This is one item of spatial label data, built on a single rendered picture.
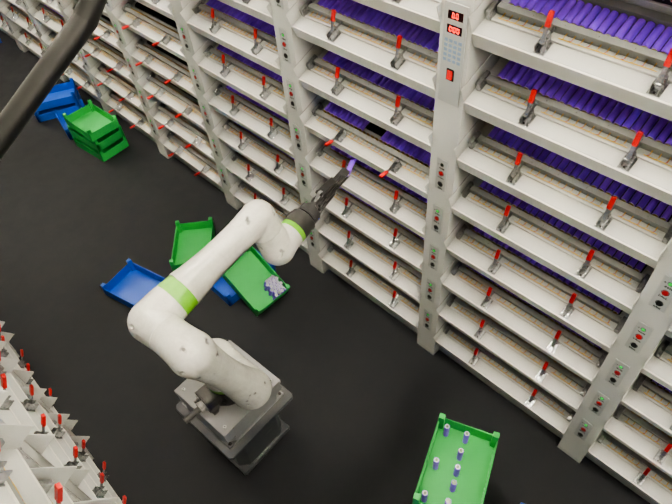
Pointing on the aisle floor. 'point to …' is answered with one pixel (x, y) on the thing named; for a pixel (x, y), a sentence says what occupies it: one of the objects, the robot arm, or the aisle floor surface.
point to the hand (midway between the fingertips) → (340, 178)
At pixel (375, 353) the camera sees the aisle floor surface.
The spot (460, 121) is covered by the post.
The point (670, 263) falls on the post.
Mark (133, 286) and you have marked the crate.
